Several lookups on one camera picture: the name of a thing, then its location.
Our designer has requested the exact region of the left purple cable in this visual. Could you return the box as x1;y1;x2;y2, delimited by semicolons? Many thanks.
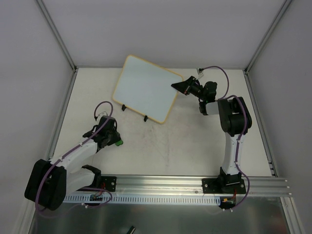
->
34;100;114;218

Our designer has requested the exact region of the whiteboard wire stand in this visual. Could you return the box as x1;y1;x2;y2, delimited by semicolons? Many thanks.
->
121;104;148;122

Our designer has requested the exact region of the purple cable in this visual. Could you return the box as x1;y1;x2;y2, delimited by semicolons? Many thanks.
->
201;65;250;211
34;100;114;218

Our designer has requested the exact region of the slotted white cable duct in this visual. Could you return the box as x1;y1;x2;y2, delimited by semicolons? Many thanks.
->
63;193;221;206

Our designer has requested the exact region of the aluminium mounting rail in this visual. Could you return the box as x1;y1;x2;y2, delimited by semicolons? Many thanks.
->
65;174;293;196

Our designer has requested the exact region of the aluminium frame post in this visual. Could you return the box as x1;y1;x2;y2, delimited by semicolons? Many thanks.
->
244;0;293;74
35;0;77;72

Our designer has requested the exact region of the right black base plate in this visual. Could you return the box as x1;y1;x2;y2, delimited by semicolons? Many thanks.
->
201;178;247;195

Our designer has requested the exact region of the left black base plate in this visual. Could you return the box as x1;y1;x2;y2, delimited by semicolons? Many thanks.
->
98;175;117;192

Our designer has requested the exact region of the left aluminium frame post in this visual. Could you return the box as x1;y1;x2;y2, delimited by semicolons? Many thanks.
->
35;0;77;72

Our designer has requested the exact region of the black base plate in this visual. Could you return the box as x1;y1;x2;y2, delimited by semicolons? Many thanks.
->
98;175;117;192
201;178;247;195

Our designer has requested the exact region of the yellow framed whiteboard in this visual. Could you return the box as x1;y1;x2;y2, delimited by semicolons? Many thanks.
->
112;55;184;124

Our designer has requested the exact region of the small black object bottom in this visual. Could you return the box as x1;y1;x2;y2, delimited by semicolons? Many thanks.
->
127;226;136;234

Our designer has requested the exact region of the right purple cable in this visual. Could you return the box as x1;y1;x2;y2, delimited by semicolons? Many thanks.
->
201;65;250;211

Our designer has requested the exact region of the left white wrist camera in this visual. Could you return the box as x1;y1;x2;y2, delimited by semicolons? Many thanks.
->
98;111;108;118

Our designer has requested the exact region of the green whiteboard eraser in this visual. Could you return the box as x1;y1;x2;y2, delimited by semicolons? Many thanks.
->
115;140;123;146

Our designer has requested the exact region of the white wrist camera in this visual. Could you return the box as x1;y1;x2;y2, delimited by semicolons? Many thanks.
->
197;68;204;79
98;111;108;118

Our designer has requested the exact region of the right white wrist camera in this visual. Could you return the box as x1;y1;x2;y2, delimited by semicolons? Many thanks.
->
197;68;204;79

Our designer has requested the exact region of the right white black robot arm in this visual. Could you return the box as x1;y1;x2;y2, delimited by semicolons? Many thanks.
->
171;76;252;193

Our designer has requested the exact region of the right aluminium frame post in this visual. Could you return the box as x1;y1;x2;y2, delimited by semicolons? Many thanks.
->
244;0;293;74

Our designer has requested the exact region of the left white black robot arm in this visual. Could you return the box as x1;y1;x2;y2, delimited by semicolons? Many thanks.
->
24;116;123;211

